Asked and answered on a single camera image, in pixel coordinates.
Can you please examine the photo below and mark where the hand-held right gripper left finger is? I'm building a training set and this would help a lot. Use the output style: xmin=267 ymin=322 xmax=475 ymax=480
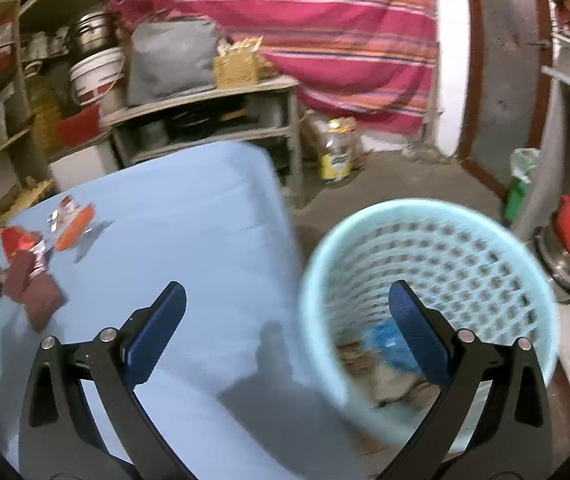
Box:
xmin=19 ymin=281 xmax=188 ymax=480

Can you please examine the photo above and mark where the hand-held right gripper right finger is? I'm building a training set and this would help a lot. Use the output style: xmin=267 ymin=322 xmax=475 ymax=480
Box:
xmin=385 ymin=281 xmax=554 ymax=480

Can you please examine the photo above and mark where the blue plastic bag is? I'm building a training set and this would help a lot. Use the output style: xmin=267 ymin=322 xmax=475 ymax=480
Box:
xmin=362 ymin=321 xmax=416 ymax=373

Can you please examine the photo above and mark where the red snack wrapper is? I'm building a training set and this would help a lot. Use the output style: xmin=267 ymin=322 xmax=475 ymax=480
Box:
xmin=0 ymin=226 xmax=42 ymax=267

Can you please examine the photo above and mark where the maroon wrapper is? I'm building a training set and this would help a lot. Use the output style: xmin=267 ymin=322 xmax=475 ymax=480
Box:
xmin=2 ymin=250 xmax=68 ymax=333

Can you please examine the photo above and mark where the brown cardboard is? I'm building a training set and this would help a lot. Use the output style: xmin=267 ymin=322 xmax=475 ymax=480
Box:
xmin=337 ymin=340 xmax=381 ymax=368

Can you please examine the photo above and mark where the light blue plastic basket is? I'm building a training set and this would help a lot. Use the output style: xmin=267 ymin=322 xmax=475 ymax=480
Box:
xmin=299 ymin=199 xmax=562 ymax=453

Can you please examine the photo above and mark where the orange wrapper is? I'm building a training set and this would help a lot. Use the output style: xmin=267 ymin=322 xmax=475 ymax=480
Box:
xmin=54 ymin=203 xmax=97 ymax=253

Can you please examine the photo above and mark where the clear silver wrapper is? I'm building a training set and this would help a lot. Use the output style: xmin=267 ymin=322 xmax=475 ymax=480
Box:
xmin=46 ymin=196 xmax=80 ymax=235

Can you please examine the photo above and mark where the yellow egg carton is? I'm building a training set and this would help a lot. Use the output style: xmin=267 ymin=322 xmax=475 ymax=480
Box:
xmin=2 ymin=177 xmax=56 ymax=221

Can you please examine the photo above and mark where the blue tablecloth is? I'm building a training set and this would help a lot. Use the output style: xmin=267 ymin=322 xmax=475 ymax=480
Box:
xmin=0 ymin=141 xmax=366 ymax=480

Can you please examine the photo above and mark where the yellow oil jug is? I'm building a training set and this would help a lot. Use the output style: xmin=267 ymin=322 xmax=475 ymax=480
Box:
xmin=28 ymin=77 xmax=63 ymax=158

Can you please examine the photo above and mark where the green bottle with plastic bag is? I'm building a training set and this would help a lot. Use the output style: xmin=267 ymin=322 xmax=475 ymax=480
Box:
xmin=504 ymin=147 xmax=542 ymax=222

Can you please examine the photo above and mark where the red basin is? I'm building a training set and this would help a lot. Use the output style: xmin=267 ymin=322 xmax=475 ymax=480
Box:
xmin=56 ymin=104 xmax=102 ymax=145

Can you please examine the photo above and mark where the yellow labelled plastic bottle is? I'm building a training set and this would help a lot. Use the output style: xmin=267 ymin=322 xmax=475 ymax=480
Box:
xmin=319 ymin=116 xmax=357 ymax=182

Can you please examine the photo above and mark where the small steel pot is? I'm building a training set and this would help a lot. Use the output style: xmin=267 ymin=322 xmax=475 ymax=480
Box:
xmin=138 ymin=120 xmax=168 ymax=148

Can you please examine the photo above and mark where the black pan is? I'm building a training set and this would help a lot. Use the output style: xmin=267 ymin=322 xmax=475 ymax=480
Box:
xmin=170 ymin=110 xmax=216 ymax=138

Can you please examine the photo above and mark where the white plastic bucket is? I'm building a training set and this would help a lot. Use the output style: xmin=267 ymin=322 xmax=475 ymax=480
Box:
xmin=69 ymin=47 xmax=126 ymax=107

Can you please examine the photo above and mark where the wooden side table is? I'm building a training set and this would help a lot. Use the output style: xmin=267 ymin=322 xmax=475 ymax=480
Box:
xmin=99 ymin=75 xmax=306 ymax=208

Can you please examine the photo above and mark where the white container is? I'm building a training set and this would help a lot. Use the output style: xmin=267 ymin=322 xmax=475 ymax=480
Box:
xmin=245 ymin=95 xmax=286 ymax=128

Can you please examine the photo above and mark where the large steel pot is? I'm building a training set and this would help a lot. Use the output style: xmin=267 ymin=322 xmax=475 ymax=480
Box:
xmin=68 ymin=10 xmax=116 ymax=56

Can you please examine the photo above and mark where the grey cushion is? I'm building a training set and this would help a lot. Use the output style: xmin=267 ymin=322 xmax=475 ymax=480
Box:
xmin=126 ymin=17 xmax=221 ymax=107

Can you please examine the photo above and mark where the yellow utensil holder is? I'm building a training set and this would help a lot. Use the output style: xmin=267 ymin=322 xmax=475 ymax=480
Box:
xmin=212 ymin=35 xmax=263 ymax=88

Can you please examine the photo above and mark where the brown framed door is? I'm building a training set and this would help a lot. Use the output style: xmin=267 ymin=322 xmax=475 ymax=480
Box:
xmin=457 ymin=0 xmax=556 ymax=198

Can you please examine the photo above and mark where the red striped cloth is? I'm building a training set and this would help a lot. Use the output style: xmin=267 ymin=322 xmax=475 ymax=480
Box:
xmin=100 ymin=0 xmax=440 ymax=136

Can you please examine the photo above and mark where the dark wooden wall shelf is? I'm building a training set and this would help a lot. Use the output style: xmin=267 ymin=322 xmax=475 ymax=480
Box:
xmin=18 ymin=0 xmax=111 ymax=36

